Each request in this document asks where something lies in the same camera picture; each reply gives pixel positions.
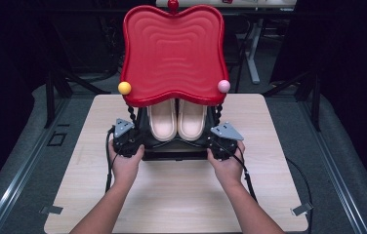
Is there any white desk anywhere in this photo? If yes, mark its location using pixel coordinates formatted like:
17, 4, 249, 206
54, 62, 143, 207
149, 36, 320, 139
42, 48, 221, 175
155, 0, 298, 86

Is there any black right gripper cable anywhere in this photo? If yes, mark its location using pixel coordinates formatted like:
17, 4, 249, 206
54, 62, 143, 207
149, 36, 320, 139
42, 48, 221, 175
217, 139, 313, 228

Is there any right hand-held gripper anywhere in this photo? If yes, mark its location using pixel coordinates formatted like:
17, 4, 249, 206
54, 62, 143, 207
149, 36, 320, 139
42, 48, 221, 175
207, 121, 245, 160

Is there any cream clog shoe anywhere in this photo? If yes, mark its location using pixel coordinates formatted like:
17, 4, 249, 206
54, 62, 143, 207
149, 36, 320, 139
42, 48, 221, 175
177, 97, 209, 142
146, 97, 178, 142

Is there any grey metal table bracket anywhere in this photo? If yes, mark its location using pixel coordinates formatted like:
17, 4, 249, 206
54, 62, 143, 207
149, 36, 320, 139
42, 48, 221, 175
39, 205, 64, 215
290, 202, 314, 217

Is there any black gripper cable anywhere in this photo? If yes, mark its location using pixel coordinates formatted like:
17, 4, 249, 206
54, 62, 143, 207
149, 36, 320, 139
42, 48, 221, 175
217, 139, 313, 228
104, 126, 117, 193

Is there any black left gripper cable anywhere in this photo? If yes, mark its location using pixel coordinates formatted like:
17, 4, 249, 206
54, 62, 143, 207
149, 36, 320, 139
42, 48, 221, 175
104, 126, 117, 193

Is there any person's left hand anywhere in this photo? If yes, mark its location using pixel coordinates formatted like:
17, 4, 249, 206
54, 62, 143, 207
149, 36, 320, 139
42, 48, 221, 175
107, 140, 145, 188

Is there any red and black shoe rack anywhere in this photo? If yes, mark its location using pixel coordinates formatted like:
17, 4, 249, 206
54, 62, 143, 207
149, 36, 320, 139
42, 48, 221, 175
117, 0, 232, 162

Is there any person's right hand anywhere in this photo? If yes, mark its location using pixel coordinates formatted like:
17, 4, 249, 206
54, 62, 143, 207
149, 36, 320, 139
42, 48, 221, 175
206, 140, 247, 189

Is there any grey metal floor rail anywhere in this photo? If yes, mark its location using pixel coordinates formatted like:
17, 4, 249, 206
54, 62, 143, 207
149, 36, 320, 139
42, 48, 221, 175
0, 97, 73, 234
297, 97, 367, 234

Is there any black metal stand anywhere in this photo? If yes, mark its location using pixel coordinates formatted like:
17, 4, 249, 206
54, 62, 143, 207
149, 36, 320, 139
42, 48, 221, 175
43, 62, 111, 129
263, 64, 323, 133

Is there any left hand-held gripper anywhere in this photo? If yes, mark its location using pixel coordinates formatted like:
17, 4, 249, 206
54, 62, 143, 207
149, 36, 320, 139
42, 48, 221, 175
112, 118, 141, 159

